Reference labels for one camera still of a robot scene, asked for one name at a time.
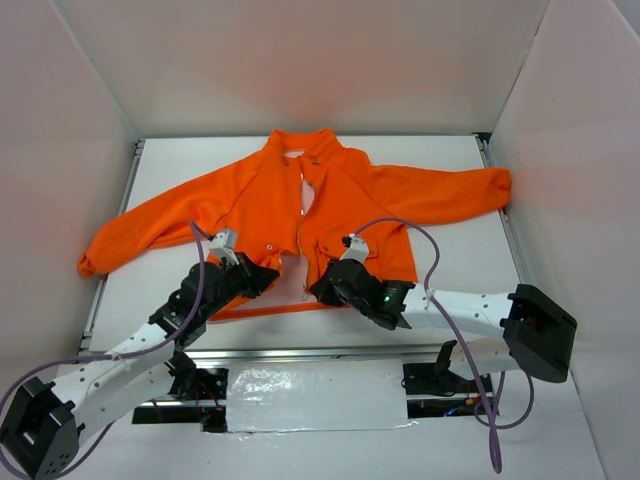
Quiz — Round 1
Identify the aluminium table rail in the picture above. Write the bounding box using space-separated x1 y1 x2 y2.
186 344 441 363

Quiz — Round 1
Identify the white cover board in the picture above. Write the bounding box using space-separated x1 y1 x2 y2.
226 359 408 433

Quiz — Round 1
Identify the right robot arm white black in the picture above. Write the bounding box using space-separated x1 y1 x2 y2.
311 259 577 391

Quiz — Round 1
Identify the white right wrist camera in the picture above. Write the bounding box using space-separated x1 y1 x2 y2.
340 233 370 263

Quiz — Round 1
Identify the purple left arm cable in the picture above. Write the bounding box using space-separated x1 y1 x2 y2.
0 219 221 476

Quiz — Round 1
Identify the orange zip jacket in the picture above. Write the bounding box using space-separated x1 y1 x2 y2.
77 129 511 295

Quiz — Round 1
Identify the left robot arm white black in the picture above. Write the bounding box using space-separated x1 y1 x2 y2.
1 253 279 479

